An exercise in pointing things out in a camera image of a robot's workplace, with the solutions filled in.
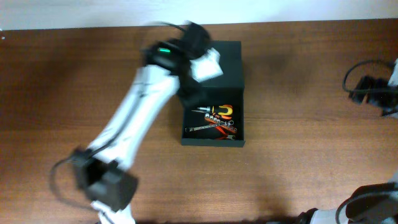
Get black open box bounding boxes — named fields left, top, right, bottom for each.
left=181, top=40, right=245, bottom=147

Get silver double ring wrench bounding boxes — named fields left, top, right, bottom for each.
left=185, top=122, right=229, bottom=133

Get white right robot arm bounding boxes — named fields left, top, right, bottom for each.
left=295, top=76, right=397, bottom=224

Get orange black needle nose pliers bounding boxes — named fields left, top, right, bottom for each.
left=192, top=108, right=232, bottom=119

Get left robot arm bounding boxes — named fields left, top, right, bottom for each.
left=68, top=22, right=211, bottom=223

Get yellow black stubby screwdriver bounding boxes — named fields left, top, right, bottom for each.
left=198, top=105, right=233, bottom=116

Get orange socket bit rail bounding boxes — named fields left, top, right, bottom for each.
left=204, top=113, right=238, bottom=133

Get black right camera cable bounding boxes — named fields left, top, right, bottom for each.
left=341, top=59, right=398, bottom=94

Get red handled small pliers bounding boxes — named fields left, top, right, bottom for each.
left=210, top=124, right=238, bottom=140

